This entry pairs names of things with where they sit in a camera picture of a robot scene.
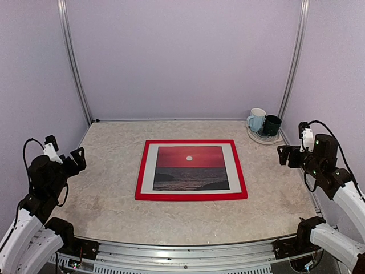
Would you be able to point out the dark green mug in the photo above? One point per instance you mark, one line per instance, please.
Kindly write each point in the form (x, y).
(271, 125)

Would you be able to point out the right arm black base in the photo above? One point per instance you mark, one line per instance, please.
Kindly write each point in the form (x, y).
(300, 243)

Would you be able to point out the white coaster plate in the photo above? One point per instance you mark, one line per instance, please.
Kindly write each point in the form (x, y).
(263, 139)

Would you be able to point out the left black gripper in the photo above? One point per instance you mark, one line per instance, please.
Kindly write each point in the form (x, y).
(80, 161)

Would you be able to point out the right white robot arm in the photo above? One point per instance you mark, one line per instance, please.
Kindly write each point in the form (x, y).
(339, 186)

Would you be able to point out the left aluminium corner post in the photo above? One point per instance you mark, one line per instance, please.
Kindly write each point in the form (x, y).
(65, 26)

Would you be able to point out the light blue mug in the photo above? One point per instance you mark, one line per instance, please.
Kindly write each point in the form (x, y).
(256, 119)

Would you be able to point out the aluminium corner post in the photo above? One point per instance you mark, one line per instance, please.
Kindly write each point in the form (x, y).
(299, 38)
(65, 26)

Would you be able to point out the wooden red picture frame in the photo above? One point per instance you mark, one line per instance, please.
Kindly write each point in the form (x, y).
(142, 171)

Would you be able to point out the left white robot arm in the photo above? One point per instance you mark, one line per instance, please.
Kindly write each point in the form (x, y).
(35, 235)

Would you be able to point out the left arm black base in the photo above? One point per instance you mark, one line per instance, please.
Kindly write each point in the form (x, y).
(77, 247)

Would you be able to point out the aluminium front rail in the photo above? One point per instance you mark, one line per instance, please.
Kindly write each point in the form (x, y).
(261, 256)

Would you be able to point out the red black photo print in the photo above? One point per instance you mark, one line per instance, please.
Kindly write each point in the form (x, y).
(190, 168)

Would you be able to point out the right aluminium corner post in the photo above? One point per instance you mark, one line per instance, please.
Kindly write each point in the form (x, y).
(299, 38)

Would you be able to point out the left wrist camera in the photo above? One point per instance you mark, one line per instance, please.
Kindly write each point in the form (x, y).
(50, 149)

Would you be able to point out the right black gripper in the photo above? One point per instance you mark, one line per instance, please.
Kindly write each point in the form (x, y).
(285, 156)

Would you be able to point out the white mat board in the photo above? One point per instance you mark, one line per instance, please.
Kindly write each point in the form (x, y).
(148, 171)

